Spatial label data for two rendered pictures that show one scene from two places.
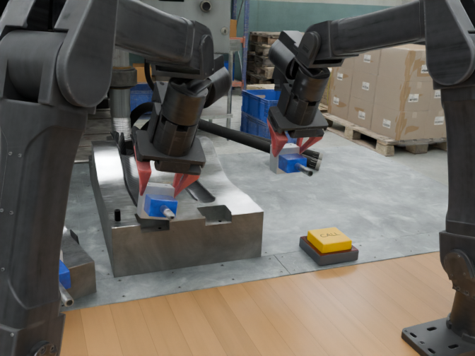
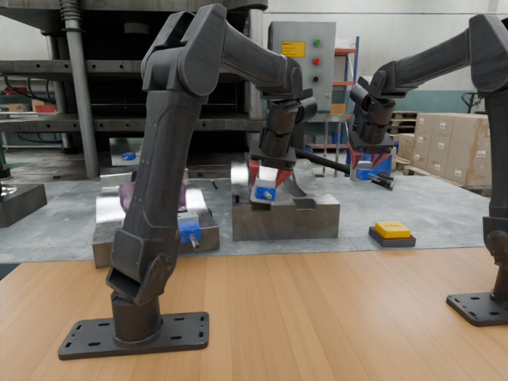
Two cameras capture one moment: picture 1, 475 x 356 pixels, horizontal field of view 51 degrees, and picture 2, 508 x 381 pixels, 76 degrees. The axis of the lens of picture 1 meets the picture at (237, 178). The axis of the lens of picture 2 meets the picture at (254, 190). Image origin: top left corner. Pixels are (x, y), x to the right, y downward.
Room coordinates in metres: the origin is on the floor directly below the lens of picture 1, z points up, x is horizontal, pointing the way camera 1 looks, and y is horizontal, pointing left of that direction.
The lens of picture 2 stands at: (0.03, -0.06, 1.13)
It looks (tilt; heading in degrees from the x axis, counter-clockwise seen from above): 16 degrees down; 17
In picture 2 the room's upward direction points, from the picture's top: straight up
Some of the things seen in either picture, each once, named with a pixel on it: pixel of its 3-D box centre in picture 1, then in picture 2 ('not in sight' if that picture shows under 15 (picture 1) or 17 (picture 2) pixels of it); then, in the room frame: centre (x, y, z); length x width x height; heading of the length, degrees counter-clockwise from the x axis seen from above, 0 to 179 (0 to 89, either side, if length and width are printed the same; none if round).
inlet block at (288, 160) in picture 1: (294, 164); (367, 174); (0.93, -0.11, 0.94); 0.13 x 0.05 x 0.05; 21
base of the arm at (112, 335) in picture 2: not in sight; (137, 313); (0.36, 0.21, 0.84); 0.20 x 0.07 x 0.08; 113
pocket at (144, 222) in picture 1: (153, 227); (260, 209); (0.75, 0.14, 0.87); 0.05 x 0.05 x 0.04; 21
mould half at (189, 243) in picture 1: (160, 181); (273, 186); (0.98, 0.16, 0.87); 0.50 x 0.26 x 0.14; 21
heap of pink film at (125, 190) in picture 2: not in sight; (152, 186); (0.78, 0.46, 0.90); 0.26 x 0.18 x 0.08; 38
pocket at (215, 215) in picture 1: (214, 220); (304, 208); (0.78, 0.04, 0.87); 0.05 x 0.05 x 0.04; 21
